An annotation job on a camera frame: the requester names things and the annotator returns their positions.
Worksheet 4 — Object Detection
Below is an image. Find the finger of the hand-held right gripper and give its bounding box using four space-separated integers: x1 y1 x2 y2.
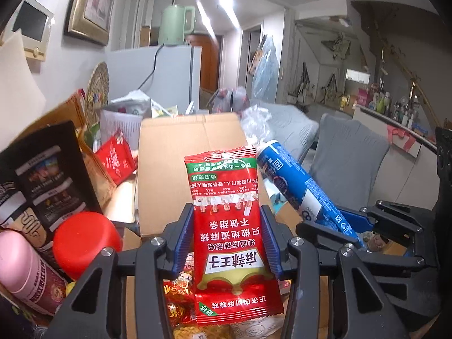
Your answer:
334 199 436 246
295 221 424 273

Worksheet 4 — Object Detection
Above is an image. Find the white bread-print snack packet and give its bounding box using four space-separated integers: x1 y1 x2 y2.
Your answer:
229 320 283 339

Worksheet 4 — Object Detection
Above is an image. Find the white foam board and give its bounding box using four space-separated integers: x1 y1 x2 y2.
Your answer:
0 30 46 138

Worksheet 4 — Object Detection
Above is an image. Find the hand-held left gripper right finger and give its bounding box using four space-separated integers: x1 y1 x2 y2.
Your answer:
260 205 412 339

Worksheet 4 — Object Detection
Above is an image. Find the large black food bag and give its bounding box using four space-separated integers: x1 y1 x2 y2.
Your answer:
0 120 103 251

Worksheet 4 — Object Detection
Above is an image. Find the grey covered sofa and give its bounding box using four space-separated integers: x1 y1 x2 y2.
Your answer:
263 102 318 163

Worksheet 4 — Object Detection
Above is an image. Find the red gold-print snack packet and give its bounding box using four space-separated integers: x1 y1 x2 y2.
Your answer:
164 271 197 327

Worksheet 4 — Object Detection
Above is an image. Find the grey covered chair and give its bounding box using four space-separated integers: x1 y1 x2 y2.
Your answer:
309 114 391 205

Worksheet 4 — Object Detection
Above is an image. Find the hanging canvas tote bag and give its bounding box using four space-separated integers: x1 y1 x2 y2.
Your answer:
295 62 315 105
320 72 341 103

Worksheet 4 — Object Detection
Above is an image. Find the brown cardboard box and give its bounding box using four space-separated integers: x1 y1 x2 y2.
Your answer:
120 112 407 339

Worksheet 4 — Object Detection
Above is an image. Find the pink bottle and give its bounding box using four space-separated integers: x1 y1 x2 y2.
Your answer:
0 230 68 316

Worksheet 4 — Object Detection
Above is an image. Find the red and green snack packet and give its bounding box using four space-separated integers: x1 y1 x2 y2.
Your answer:
184 146 285 325

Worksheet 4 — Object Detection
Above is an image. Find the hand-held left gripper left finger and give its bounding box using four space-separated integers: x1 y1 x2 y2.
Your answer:
44 203 195 339

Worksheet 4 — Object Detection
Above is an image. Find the red canister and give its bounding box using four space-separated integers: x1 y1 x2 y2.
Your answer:
53 212 123 281

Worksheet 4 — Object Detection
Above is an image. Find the gold framed picture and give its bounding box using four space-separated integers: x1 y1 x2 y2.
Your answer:
64 0 121 46

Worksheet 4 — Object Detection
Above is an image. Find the white fridge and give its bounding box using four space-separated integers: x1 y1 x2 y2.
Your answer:
106 44 203 114

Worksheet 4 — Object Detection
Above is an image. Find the wooden door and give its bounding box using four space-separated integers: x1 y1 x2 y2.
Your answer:
185 33 221 92

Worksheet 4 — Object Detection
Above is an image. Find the hanging pale blue plastic bag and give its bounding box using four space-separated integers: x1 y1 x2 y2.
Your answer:
251 34 280 101

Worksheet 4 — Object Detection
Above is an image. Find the row of bottles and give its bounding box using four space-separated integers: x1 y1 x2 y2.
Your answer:
357 81 438 131

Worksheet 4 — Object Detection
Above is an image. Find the white wall screen panel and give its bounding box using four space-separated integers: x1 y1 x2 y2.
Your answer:
10 0 54 62

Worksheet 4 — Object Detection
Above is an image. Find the gift box with pink ribbon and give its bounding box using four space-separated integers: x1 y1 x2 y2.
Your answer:
386 123 436 158

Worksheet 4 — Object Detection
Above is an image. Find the butterfly wall ornament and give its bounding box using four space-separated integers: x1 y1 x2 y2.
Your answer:
321 32 352 59

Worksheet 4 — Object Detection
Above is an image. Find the plastic bag with dark items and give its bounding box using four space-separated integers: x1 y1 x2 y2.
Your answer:
208 86 255 115

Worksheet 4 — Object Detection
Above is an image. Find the black kettle cable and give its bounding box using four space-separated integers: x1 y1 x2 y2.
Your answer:
138 44 165 90

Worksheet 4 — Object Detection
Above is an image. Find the red foil packet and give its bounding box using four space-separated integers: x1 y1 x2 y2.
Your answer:
95 129 138 186

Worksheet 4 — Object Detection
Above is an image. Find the clear plastic bag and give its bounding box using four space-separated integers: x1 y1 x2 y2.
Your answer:
242 104 272 142

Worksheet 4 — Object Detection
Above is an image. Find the blue tube with white cap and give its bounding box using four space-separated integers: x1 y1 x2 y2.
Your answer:
255 139 364 248

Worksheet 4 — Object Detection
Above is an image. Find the pale green electric kettle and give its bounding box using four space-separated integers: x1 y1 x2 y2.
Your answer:
158 5 196 46

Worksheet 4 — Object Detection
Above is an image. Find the woven round tray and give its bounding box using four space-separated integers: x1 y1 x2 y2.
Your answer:
85 62 110 128

